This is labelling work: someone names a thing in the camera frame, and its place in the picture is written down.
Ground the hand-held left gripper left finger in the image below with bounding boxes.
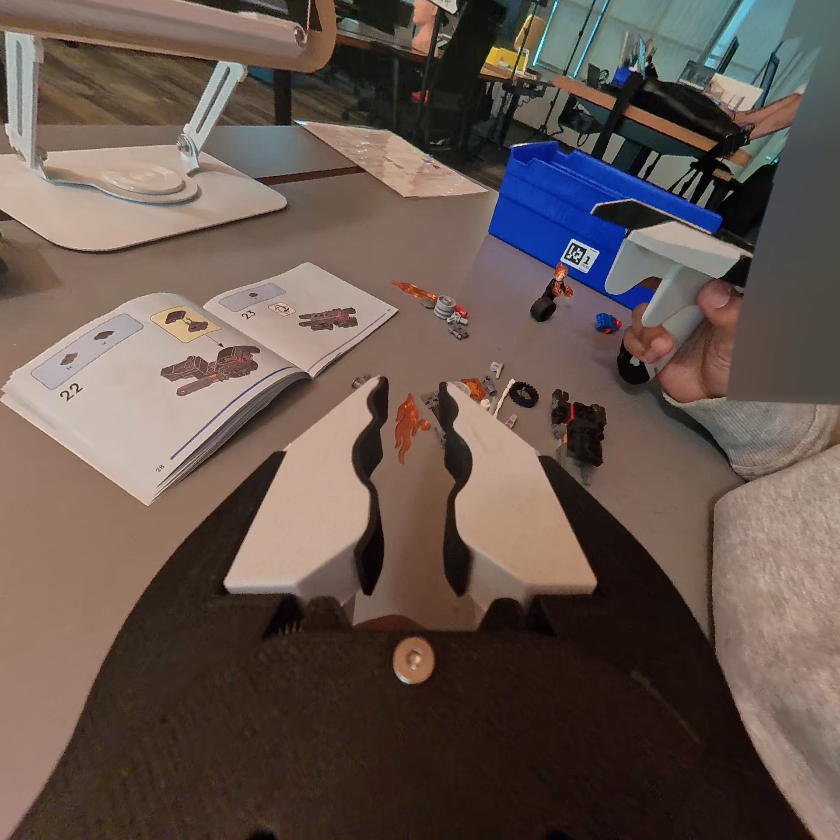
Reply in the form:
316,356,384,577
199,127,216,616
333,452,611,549
223,375,390,601

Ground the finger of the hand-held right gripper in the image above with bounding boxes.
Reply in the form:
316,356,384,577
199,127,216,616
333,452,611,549
589,199,723,232
602,220,756,309

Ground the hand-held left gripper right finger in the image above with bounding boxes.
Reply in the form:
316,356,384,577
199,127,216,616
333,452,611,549
438,381,598,601

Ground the black lego motorcycle assembly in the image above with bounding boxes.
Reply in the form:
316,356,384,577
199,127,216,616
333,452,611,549
550,388,608,487

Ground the another person's forearm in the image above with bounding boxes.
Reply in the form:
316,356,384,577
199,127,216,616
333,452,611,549
745,94,807,140

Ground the person's right forearm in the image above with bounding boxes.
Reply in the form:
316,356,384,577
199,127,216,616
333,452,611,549
663,392,840,483

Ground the large orange lego flame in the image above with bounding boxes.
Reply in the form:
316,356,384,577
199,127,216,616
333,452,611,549
394,394,433,466

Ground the lego instruction booklet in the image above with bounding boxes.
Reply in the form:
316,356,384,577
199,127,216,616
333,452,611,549
0,262,400,506

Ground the person's right hand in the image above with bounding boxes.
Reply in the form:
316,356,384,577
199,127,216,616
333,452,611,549
622,279,747,403

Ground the blue plastic bin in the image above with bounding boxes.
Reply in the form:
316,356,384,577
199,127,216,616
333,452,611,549
489,141,724,311

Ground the wooden desk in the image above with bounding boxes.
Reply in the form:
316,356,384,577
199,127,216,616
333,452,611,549
553,74,750,168

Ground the black bag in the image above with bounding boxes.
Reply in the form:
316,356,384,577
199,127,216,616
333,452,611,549
626,79,750,142

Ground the pink mannequin head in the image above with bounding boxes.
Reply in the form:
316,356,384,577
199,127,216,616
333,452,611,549
412,0,442,52

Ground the white metal tablet stand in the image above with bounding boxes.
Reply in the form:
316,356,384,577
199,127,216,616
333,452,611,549
0,0,309,253

